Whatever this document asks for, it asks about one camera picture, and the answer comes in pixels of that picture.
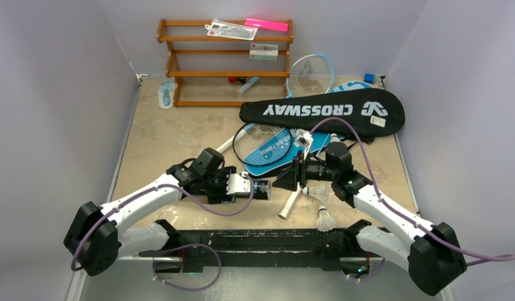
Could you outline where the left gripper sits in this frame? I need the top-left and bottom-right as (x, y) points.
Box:
(201, 167), (236, 203)

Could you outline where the black Crossway racket bag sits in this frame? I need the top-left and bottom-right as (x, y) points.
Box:
(239, 88), (406, 138)

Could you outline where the black shuttlecock tube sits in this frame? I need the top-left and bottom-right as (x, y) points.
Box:
(252, 179), (272, 201)

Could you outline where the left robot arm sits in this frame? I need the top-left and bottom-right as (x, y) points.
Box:
(63, 147), (248, 276)

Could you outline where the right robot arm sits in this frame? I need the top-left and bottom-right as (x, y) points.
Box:
(273, 142), (467, 296)

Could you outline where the light blue badminton racket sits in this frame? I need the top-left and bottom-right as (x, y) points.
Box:
(286, 54), (335, 98)

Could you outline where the blue racket bag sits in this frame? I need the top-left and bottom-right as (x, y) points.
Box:
(241, 80), (377, 180)

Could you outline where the white shuttlecock near bag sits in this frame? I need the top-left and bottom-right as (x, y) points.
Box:
(302, 185), (330, 202)

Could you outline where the light blue packaged item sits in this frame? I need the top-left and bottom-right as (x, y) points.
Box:
(158, 80), (175, 110)

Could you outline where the red black small object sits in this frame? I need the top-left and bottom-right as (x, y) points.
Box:
(228, 77), (247, 84)

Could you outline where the light blue strip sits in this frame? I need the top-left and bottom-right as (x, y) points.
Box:
(238, 77), (259, 94)

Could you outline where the wooden shelf rack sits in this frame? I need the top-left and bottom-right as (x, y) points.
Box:
(156, 19), (294, 107)

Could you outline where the white green box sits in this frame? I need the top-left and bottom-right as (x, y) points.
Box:
(249, 43), (279, 61)

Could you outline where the small blue cube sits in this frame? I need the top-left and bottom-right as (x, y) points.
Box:
(363, 73), (375, 84)

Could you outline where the white blister package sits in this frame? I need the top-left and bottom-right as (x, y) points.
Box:
(204, 20), (258, 41)

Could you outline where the pink bar on shelf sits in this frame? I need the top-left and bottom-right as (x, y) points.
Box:
(244, 18), (289, 32)

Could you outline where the white racket handle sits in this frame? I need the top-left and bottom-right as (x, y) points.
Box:
(278, 186), (303, 219)

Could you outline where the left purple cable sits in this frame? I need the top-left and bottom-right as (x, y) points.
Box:
(70, 174), (255, 292)

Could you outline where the purple cable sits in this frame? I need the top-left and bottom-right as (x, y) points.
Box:
(70, 174), (255, 292)
(303, 117), (515, 283)

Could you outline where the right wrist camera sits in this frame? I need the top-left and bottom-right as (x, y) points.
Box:
(293, 129), (314, 159)

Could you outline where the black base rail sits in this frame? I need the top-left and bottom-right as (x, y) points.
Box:
(79, 224), (444, 275)

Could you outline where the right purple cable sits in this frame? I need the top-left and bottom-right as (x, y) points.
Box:
(303, 117), (515, 283)

